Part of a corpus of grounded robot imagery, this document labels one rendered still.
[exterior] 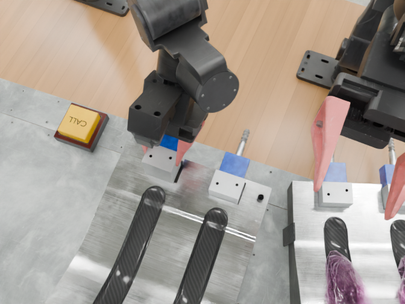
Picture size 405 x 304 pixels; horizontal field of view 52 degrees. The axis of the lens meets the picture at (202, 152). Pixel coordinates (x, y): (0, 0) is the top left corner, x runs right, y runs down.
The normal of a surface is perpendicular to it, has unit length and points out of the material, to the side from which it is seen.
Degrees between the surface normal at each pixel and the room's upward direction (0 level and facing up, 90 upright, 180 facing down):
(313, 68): 0
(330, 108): 23
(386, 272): 28
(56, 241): 0
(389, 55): 2
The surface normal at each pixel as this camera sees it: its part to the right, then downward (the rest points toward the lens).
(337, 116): -0.18, 0.00
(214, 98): 0.49, 0.62
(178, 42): -0.21, -0.61
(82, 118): -0.03, -0.37
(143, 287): 0.07, -0.60
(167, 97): 0.18, -0.77
